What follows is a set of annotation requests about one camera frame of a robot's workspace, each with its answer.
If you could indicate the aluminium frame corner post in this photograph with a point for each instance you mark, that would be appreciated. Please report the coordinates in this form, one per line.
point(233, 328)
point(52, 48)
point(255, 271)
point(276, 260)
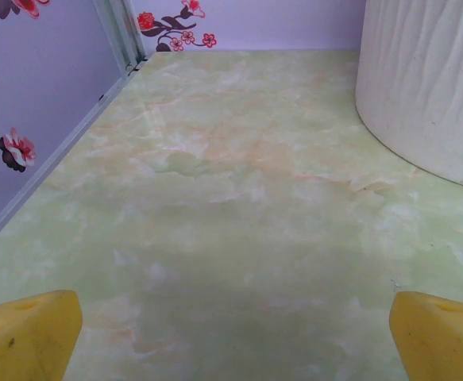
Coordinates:
point(126, 35)

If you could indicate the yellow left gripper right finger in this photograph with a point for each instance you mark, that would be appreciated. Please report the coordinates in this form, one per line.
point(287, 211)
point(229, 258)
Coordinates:
point(441, 341)

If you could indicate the white ribbed plastic bin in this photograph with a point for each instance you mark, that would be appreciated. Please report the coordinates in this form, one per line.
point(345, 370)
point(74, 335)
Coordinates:
point(421, 79)

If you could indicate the aluminium table side rail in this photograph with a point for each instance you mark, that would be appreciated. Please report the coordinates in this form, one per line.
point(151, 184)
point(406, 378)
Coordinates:
point(76, 131)

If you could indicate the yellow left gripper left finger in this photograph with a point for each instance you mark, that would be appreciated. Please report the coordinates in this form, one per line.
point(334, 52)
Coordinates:
point(24, 341)

